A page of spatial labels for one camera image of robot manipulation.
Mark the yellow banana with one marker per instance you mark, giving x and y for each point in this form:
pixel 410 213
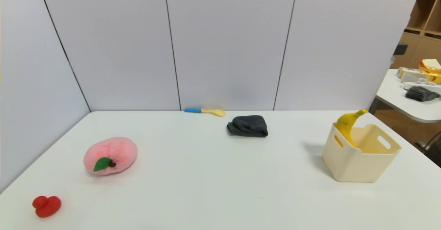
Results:
pixel 347 124

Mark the cream plastic box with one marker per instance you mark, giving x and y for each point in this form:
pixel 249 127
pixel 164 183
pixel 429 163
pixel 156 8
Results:
pixel 356 164

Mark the blue and yellow spoon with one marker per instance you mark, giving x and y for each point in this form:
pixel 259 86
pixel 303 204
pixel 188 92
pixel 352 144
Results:
pixel 206 111

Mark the dark grey folded cloth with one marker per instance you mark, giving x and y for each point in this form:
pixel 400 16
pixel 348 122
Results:
pixel 248 125

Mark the pink plush peach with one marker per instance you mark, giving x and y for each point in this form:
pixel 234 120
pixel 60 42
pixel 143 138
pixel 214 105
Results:
pixel 115 152

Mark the white side table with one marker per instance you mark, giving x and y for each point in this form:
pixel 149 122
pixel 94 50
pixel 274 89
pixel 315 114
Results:
pixel 396 95

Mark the beige carton pack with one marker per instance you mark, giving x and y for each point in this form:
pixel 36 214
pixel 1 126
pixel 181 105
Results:
pixel 404 72

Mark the white power strip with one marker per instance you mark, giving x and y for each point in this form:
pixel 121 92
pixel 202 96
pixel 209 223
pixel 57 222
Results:
pixel 410 84

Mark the red rubber duck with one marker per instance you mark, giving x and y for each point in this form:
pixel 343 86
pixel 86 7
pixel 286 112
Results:
pixel 48 206

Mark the black brush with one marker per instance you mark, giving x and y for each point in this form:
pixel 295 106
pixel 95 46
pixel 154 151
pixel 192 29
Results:
pixel 421 94

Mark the yellow bread bag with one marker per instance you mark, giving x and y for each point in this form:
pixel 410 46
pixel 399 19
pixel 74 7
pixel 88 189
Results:
pixel 430 66

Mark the black chair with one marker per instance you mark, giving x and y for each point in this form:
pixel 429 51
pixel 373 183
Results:
pixel 434 150

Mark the wooden shelf cabinet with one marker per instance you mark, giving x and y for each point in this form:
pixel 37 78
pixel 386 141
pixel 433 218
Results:
pixel 422 20

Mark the dark grey wall device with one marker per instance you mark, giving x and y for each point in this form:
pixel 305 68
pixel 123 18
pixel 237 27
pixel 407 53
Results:
pixel 400 48

